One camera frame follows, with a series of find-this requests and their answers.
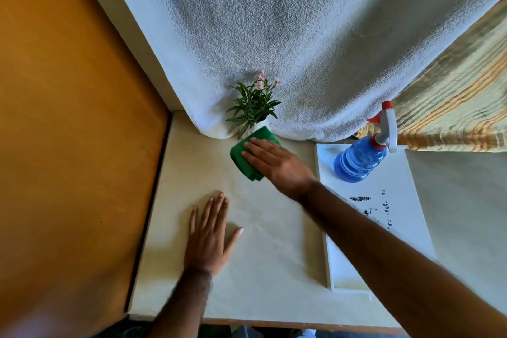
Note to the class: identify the person's right hand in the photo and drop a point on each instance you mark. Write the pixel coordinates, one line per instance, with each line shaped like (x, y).
(283, 171)

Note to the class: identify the person's left hand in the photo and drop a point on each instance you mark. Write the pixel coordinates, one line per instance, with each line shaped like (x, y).
(206, 246)

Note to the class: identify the person's left thumb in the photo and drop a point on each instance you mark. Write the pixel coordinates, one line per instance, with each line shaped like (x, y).
(233, 242)

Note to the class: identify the person's left little finger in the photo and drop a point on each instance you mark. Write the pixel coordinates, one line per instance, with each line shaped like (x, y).
(192, 221)

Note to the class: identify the person's left middle finger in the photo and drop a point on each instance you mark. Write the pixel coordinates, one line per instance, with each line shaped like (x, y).
(216, 211)

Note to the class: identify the person's right fingers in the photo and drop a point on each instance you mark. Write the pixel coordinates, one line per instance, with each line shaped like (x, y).
(259, 153)

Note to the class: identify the green cleaning cloth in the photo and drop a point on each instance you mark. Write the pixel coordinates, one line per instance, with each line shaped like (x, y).
(242, 161)

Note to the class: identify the person's right forearm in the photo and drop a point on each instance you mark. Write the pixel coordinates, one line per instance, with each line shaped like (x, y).
(388, 262)

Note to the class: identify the person's left forearm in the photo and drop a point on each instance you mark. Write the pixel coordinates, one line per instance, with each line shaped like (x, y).
(184, 306)

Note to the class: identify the small white plant pot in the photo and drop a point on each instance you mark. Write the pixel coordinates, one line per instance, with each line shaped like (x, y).
(261, 126)

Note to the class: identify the green plant with pink flowers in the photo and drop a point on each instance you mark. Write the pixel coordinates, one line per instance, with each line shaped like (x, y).
(253, 102)

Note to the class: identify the blue spray bottle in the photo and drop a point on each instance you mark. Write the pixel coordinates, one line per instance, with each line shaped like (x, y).
(358, 159)

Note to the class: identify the white textured hanging towel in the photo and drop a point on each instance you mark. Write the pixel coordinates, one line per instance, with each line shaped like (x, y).
(301, 32)

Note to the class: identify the white rectangular tray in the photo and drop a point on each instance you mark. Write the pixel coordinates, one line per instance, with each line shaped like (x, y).
(380, 207)

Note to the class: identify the orange wooden panel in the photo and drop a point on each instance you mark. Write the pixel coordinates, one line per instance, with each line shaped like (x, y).
(75, 143)

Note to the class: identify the striped beige orange cloth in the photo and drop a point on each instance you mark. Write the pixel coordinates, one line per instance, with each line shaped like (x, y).
(455, 108)

